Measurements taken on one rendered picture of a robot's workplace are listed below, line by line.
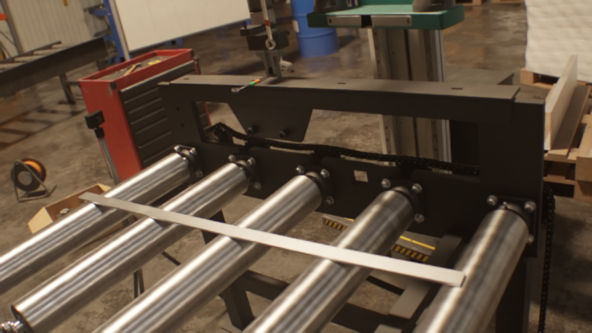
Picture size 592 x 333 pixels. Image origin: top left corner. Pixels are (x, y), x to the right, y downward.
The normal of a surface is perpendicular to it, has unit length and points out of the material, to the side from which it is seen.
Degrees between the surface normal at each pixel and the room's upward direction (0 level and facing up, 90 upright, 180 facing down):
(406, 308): 0
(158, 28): 90
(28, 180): 90
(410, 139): 90
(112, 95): 90
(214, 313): 0
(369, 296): 0
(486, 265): 25
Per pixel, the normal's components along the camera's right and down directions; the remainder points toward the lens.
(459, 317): 0.19, -0.76
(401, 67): -0.69, 0.40
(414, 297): -0.17, -0.90
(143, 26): 0.50, 0.29
